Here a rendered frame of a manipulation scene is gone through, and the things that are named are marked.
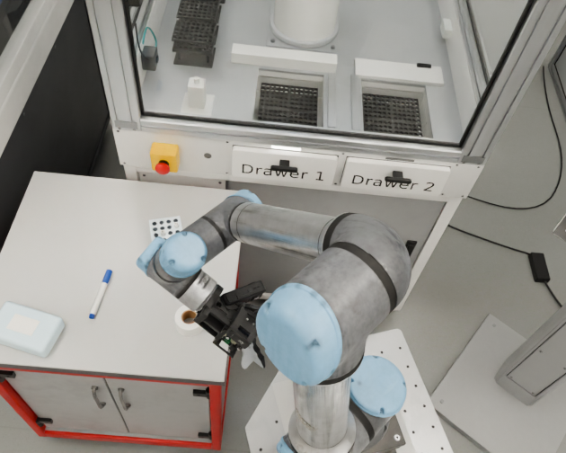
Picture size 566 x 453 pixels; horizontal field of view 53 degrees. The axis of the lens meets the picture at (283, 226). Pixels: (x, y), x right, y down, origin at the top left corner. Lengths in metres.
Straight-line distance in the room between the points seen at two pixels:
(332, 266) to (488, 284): 1.97
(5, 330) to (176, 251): 0.61
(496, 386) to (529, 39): 1.39
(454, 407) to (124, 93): 1.59
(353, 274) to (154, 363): 0.81
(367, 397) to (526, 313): 1.65
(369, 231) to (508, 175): 2.38
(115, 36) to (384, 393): 0.96
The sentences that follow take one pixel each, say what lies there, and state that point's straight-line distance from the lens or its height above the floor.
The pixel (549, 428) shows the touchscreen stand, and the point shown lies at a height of 0.04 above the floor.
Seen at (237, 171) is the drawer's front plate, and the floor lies 0.84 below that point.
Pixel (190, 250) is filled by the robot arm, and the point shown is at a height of 1.24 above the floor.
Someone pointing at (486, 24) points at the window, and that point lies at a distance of 1.37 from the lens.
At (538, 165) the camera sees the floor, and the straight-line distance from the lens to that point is 3.21.
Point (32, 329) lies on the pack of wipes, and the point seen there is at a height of 0.81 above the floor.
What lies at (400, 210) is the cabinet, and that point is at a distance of 1.79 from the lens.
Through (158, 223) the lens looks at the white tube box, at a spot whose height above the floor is 0.80.
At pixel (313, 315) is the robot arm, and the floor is 1.48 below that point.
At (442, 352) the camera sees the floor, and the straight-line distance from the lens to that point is 2.39.
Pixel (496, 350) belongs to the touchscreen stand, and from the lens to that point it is 2.44.
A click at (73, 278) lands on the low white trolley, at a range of 1.55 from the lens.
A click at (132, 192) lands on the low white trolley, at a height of 0.76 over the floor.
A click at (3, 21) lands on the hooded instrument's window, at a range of 1.85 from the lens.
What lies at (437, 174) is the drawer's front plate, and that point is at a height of 0.91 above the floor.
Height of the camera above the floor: 2.06
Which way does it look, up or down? 54 degrees down
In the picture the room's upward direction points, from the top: 9 degrees clockwise
